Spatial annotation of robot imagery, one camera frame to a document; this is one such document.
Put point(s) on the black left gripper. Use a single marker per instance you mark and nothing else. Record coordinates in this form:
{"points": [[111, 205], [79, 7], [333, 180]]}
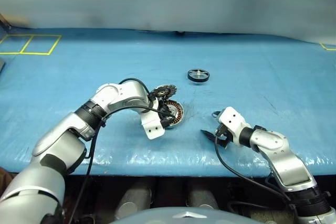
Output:
{"points": [[165, 111]]}

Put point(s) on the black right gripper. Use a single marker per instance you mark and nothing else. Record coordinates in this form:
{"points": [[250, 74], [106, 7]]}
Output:
{"points": [[223, 137]]}

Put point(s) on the silver round motor housing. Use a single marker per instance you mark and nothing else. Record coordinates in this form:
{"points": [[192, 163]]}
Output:
{"points": [[179, 111]]}

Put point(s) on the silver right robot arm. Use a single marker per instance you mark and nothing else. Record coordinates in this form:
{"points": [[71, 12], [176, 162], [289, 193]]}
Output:
{"points": [[286, 161]]}

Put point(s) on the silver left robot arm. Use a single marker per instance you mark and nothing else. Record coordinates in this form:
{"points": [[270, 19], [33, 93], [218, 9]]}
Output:
{"points": [[52, 150]]}

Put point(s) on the black spoked rotor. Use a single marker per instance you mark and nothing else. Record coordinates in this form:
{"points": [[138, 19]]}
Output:
{"points": [[198, 79]]}

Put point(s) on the blue plastic table cover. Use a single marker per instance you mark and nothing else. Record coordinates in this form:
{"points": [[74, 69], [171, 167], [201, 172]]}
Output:
{"points": [[168, 56]]}

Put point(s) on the grey rounded cylinder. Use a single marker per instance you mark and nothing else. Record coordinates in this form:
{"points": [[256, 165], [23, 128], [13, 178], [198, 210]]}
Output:
{"points": [[203, 195], [135, 197]]}

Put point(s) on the small dark object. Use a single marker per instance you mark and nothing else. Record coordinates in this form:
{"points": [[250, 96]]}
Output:
{"points": [[180, 32]]}

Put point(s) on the grey robot torso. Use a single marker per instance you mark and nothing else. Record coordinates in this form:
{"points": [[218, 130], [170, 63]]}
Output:
{"points": [[181, 216]]}

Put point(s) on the yellow tape double square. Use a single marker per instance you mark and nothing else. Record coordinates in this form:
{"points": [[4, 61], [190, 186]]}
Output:
{"points": [[26, 44]]}

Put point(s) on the dark slanted metal bar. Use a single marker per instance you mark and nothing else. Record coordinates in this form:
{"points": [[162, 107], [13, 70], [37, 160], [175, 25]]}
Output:
{"points": [[5, 24]]}

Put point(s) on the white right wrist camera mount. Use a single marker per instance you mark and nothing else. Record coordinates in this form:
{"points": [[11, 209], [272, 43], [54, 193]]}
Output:
{"points": [[232, 120]]}

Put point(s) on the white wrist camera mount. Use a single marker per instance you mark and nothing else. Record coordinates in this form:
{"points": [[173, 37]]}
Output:
{"points": [[153, 129], [232, 120]]}

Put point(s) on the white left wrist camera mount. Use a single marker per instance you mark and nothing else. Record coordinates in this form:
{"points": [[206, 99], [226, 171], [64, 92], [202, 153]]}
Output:
{"points": [[153, 129]]}

